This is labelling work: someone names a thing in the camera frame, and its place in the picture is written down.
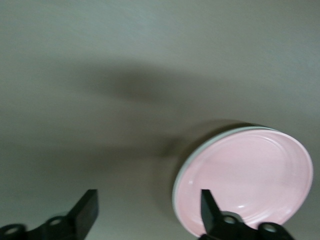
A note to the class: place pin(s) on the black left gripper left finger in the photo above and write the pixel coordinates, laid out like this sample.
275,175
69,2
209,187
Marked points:
82,215

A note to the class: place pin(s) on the brown table cover sheet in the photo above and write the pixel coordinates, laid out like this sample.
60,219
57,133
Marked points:
100,75

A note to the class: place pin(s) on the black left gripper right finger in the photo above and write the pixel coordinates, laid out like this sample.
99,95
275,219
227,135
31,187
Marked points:
212,217

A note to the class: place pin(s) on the pink plate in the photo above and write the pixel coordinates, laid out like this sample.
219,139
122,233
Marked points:
250,175

